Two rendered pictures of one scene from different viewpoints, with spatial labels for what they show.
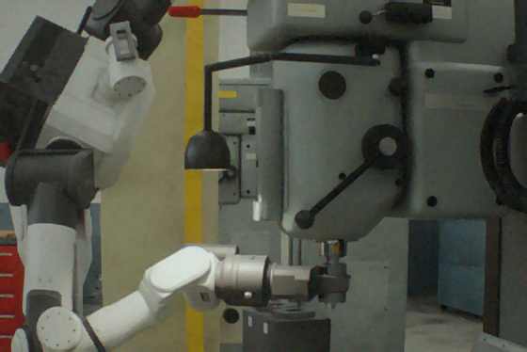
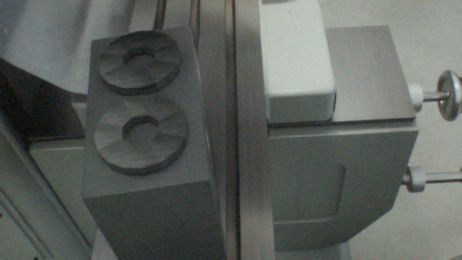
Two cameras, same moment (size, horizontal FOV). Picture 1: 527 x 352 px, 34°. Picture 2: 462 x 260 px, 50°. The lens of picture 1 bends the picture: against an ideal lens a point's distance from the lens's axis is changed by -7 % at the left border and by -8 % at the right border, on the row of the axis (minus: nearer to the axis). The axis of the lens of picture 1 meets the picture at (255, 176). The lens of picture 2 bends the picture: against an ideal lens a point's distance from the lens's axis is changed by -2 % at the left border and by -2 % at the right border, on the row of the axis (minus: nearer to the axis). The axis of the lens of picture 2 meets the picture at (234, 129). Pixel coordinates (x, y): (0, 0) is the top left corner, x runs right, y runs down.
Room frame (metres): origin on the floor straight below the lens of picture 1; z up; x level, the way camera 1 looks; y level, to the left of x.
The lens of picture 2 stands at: (2.21, 0.12, 1.51)
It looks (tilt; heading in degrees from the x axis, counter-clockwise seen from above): 51 degrees down; 196
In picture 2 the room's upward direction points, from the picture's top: 7 degrees counter-clockwise
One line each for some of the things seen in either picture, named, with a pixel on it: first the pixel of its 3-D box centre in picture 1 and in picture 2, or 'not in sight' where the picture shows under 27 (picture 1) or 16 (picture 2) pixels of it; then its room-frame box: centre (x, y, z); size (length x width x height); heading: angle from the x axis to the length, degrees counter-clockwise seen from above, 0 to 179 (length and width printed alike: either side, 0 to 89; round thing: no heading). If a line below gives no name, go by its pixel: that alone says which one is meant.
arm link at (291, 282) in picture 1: (278, 283); not in sight; (1.51, -0.04, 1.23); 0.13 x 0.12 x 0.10; 169
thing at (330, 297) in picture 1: (332, 285); not in sight; (1.49, -0.13, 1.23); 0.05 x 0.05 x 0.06
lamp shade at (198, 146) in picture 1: (207, 150); not in sight; (1.42, 0.07, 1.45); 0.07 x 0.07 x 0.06
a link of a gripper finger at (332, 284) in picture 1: (329, 285); not in sight; (1.46, -0.12, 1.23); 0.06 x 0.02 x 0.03; 79
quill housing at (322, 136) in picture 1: (336, 139); not in sight; (1.49, -0.13, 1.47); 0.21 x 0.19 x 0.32; 12
